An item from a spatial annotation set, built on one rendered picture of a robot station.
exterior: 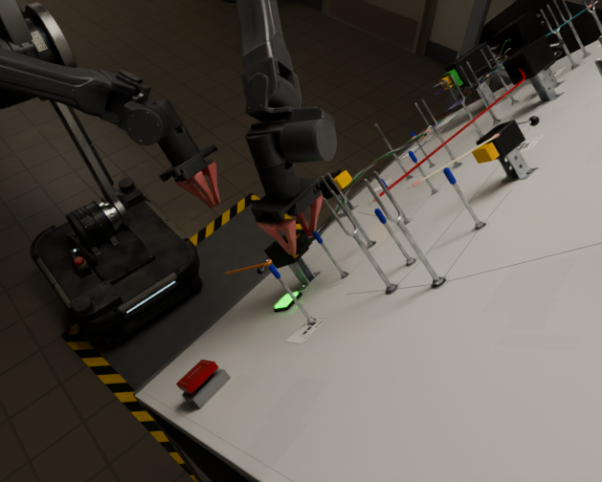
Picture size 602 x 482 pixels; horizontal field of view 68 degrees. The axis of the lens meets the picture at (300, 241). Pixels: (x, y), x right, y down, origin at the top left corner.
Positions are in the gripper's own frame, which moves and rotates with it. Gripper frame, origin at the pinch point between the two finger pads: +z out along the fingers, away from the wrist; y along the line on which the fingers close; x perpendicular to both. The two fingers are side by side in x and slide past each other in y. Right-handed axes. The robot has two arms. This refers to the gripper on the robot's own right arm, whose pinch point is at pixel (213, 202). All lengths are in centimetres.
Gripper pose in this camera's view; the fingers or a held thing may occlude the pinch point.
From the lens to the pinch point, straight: 85.4
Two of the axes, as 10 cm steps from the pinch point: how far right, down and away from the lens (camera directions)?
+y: 5.7, -5.7, 5.9
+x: -6.8, 0.7, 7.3
